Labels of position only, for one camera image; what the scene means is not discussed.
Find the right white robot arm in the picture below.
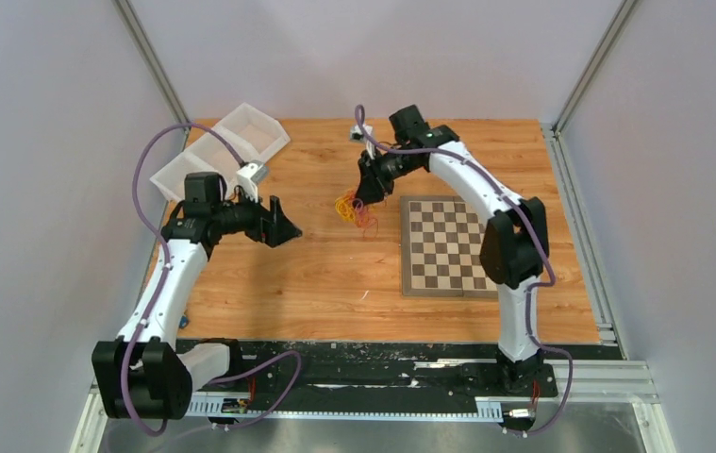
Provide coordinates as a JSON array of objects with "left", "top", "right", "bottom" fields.
[{"left": 354, "top": 105, "right": 553, "bottom": 394}]

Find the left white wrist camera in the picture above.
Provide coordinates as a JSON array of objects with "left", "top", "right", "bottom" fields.
[{"left": 236, "top": 160, "right": 269, "bottom": 203}]

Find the aluminium frame rail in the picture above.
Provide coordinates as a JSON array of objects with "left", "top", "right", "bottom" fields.
[{"left": 85, "top": 359, "right": 662, "bottom": 421}]

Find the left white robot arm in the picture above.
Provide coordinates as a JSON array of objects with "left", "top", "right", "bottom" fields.
[{"left": 92, "top": 172, "right": 302, "bottom": 420}]

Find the wooden chessboard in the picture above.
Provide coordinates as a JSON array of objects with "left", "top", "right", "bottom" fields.
[{"left": 400, "top": 195, "right": 498, "bottom": 301}]

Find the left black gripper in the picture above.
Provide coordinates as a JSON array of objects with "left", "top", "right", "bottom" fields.
[{"left": 211, "top": 185, "right": 302, "bottom": 248}]

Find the white blue toy car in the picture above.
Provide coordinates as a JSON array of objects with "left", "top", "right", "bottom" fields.
[{"left": 178, "top": 315, "right": 190, "bottom": 329}]

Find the white three-compartment tray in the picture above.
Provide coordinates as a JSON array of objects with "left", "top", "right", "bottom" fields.
[{"left": 150, "top": 103, "right": 291, "bottom": 202}]

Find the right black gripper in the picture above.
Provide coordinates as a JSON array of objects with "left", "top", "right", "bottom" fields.
[{"left": 355, "top": 146, "right": 422, "bottom": 208}]

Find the yellow cable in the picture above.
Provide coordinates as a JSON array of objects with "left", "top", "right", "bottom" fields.
[{"left": 334, "top": 193, "right": 365, "bottom": 227}]

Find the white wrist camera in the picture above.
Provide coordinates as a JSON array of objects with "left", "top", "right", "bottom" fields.
[
  {"left": 236, "top": 160, "right": 269, "bottom": 203},
  {"left": 349, "top": 124, "right": 375, "bottom": 159}
]

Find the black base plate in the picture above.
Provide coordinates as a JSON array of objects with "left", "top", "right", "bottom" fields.
[{"left": 201, "top": 341, "right": 621, "bottom": 416}]

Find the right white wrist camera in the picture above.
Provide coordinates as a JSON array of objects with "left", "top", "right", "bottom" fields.
[{"left": 349, "top": 124, "right": 375, "bottom": 159}]

